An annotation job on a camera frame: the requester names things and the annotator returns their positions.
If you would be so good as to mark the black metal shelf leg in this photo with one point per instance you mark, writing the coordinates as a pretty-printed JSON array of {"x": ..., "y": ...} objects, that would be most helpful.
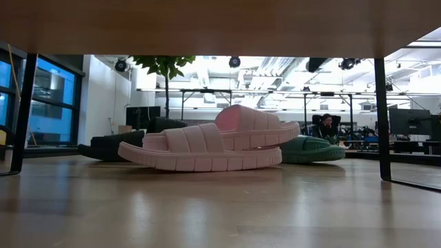
[
  {"x": 381, "y": 120},
  {"x": 24, "y": 113}
]

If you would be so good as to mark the wooden shelf board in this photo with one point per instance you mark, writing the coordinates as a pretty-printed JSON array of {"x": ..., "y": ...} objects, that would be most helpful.
[{"x": 220, "y": 27}]

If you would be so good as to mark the green indoor tree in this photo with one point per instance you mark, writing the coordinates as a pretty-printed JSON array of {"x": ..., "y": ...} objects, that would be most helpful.
[{"x": 162, "y": 63}]

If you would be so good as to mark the black office desk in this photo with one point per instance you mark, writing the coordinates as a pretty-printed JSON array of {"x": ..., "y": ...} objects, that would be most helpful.
[{"x": 413, "y": 146}]

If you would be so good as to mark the green slide sandal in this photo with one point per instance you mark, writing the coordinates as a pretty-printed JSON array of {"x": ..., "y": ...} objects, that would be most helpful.
[{"x": 310, "y": 151}]

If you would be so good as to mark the black window frame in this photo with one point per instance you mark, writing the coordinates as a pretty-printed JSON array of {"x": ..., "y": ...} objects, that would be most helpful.
[{"x": 78, "y": 110}]

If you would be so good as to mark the small cardboard box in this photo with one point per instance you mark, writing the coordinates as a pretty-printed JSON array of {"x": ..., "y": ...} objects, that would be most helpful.
[{"x": 124, "y": 129}]

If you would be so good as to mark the black ceiling spotlight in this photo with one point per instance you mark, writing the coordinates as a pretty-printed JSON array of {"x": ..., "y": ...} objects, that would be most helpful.
[
  {"x": 234, "y": 62},
  {"x": 120, "y": 65},
  {"x": 348, "y": 63}
]

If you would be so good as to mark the black slide sandal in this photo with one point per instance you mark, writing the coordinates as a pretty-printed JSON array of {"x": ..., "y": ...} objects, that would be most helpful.
[{"x": 107, "y": 146}]

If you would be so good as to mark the pink ribbed slide sandal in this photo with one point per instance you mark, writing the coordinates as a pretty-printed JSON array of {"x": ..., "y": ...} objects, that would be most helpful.
[
  {"x": 206, "y": 162},
  {"x": 255, "y": 118}
]

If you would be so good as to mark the black computer monitor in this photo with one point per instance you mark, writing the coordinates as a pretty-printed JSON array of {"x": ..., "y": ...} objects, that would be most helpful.
[
  {"x": 437, "y": 127},
  {"x": 143, "y": 117},
  {"x": 410, "y": 122}
]

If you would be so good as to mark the black metal frame stand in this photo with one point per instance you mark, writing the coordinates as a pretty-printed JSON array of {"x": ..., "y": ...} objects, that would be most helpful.
[
  {"x": 327, "y": 93},
  {"x": 206, "y": 91}
]

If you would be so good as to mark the person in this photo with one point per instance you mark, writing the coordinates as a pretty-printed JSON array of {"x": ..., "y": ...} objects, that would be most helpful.
[{"x": 325, "y": 125}]

